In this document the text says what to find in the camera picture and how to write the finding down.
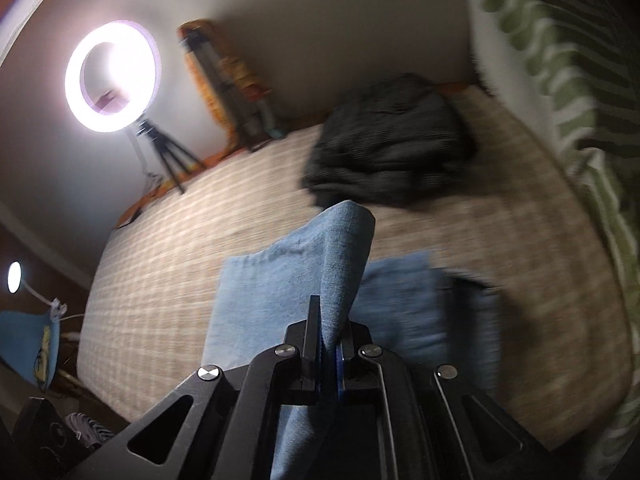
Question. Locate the black mini tripod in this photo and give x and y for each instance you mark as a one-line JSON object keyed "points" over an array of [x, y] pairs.
{"points": [[167, 155]]}

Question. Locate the white clip lamp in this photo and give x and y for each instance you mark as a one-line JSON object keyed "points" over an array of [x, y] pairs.
{"points": [[14, 276]]}

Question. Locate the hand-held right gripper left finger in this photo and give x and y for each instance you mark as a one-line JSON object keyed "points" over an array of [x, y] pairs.
{"points": [[312, 350]]}

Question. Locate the green striped pillow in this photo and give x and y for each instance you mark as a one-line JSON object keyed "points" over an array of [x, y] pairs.
{"points": [[550, 20]]}

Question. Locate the blue chair with wooden legs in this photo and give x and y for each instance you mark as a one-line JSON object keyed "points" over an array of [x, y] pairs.
{"points": [[20, 340]]}

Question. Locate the blue denim pants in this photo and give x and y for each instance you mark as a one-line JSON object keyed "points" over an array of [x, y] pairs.
{"points": [[280, 285]]}

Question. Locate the dark folded clothes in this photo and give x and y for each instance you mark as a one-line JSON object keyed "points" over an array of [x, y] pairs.
{"points": [[390, 140]]}

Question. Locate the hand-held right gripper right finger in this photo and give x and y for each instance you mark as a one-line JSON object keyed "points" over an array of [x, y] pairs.
{"points": [[352, 360]]}

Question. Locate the black stand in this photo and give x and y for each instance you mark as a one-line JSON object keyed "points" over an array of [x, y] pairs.
{"points": [[250, 125]]}

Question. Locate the orange patterned cloth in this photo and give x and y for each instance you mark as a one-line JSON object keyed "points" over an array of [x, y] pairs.
{"points": [[235, 67]]}

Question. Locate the yellow cloth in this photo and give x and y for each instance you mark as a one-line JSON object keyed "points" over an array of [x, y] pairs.
{"points": [[44, 355]]}

